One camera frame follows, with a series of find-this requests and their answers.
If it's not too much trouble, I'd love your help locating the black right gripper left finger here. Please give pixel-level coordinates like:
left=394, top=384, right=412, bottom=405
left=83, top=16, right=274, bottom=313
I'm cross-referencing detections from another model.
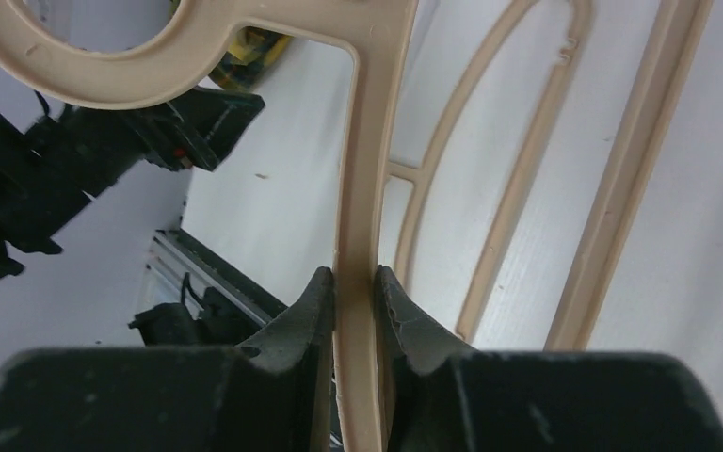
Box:
left=0, top=267, right=335, bottom=451

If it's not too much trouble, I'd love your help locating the beige hanger with left hook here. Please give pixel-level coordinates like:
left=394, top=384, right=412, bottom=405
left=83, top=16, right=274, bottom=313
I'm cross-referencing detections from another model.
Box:
left=378, top=1, right=595, bottom=341

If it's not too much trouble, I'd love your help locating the beige hanger bottom large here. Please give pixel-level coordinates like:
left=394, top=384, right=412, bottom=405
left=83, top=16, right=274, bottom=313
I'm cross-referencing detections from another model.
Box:
left=0, top=0, right=715, bottom=452

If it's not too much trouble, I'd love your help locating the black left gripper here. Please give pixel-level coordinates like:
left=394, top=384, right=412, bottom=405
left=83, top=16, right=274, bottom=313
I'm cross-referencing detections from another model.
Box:
left=0, top=87, right=265, bottom=280

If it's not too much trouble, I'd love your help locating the yellow plaid shirt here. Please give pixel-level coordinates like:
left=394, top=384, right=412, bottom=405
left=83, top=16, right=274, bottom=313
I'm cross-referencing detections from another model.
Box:
left=208, top=26, right=293, bottom=92

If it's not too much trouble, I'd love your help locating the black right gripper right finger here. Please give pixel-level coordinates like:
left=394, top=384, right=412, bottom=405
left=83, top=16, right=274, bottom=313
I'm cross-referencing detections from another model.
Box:
left=374, top=266, right=723, bottom=451

